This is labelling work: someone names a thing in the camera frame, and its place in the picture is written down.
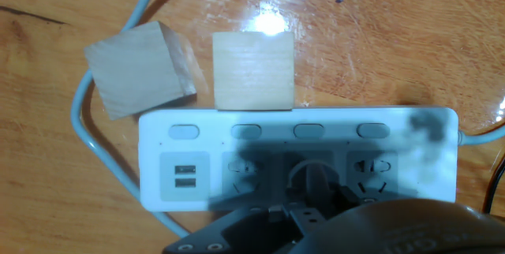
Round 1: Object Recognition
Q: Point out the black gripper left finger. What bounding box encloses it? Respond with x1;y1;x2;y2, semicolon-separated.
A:
161;201;329;254

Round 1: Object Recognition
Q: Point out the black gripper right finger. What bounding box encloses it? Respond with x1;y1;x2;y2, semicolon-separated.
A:
337;184;379;207

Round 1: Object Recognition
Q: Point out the light grey plug with cord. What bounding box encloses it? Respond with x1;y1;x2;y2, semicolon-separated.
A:
69;0;336;239

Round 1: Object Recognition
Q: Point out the white power strip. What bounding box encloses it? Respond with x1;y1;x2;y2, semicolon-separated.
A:
137;106;461;213

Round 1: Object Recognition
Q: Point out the light wooden cube block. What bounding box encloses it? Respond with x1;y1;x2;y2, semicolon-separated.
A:
211;31;296;112
83;20;197;121

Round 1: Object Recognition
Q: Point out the thin black cable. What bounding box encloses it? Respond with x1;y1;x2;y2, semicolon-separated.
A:
481;154;505;214

